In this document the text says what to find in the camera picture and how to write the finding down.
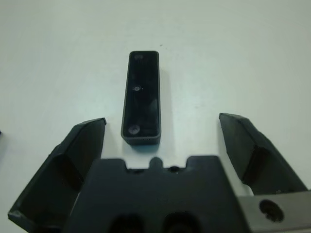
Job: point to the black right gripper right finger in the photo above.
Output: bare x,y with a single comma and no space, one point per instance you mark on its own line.
262,157

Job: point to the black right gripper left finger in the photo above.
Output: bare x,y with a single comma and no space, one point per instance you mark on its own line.
58,174

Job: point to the black bar-shaped camera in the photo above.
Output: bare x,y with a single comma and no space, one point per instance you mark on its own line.
142,102

